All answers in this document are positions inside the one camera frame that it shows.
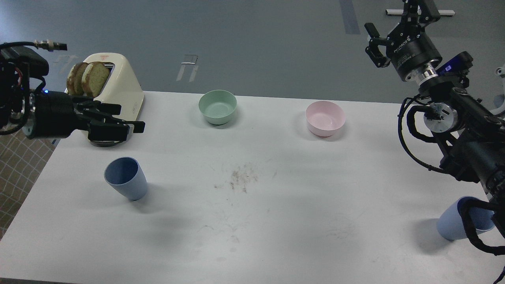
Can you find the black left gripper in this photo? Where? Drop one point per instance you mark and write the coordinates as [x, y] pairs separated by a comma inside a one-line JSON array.
[[58, 114]]

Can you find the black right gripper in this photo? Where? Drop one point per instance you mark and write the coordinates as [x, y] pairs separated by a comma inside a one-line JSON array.
[[411, 48]]

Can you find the blue cup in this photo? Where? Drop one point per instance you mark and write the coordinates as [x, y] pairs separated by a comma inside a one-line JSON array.
[[125, 175], [450, 225]]

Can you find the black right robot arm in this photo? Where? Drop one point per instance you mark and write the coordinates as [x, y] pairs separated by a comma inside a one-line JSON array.
[[470, 137]]

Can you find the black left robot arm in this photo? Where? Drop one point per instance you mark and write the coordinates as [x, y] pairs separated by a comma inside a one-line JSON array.
[[23, 73]]

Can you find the white stand base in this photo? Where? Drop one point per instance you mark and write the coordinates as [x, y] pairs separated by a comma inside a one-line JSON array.
[[444, 13]]

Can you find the cream white toaster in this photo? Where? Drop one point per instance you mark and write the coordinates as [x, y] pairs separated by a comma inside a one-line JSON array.
[[122, 87]]

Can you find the right toast slice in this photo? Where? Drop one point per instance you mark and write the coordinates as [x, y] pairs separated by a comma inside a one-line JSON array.
[[94, 78]]

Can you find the toast slice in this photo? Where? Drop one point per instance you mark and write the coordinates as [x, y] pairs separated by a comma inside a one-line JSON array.
[[94, 78], [74, 79]]

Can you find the left toast slice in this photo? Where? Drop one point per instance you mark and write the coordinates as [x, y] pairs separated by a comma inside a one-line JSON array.
[[74, 79]]

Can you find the beige checkered cloth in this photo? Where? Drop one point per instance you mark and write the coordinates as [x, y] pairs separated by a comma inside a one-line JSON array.
[[21, 162]]

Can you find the green bowl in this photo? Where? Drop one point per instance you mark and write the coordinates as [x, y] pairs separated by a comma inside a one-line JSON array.
[[218, 106]]

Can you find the pink bowl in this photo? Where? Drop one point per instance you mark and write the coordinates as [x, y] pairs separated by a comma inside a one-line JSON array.
[[324, 118]]

